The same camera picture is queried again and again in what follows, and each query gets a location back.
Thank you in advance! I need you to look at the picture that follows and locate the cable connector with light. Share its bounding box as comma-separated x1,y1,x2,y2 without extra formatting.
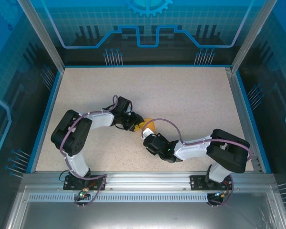
77,187,91,200
213,189,231,199

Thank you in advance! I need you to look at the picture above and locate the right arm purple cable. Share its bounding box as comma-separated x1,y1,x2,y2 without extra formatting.
140,117,254,207

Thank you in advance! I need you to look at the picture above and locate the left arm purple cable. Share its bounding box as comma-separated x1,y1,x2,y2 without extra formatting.
60,94,119,207

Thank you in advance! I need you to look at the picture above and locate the slotted cable duct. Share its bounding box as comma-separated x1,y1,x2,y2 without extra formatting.
28,193,210,203

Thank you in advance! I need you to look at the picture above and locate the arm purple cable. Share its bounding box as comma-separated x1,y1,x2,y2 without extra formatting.
140,117,254,207
60,94,119,207

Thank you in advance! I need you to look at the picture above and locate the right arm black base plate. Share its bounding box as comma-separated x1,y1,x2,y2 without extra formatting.
190,173,233,192

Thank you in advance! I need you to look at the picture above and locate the blue table edge strip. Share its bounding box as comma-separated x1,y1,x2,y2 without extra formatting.
26,71,64,174
235,71,272,174

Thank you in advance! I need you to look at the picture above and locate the aluminium frame post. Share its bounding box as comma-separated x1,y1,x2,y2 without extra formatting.
230,0,278,73
16,0,65,73

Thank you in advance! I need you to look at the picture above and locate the steel bench tray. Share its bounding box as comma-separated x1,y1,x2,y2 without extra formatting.
3,186,286,229

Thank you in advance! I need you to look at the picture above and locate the aluminium mounting rail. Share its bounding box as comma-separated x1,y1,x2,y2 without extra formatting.
21,171,278,191

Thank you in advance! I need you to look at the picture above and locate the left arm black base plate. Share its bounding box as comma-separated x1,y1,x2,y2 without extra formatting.
63,174,108,192

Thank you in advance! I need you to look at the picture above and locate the aluminium side rail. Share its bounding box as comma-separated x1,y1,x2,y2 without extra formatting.
225,66,263,172

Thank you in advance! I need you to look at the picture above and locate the thin black wire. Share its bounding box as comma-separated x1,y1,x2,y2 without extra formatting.
59,169,71,183

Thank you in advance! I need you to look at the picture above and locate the yellow paper sheet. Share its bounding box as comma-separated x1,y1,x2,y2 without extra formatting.
133,118,157,135

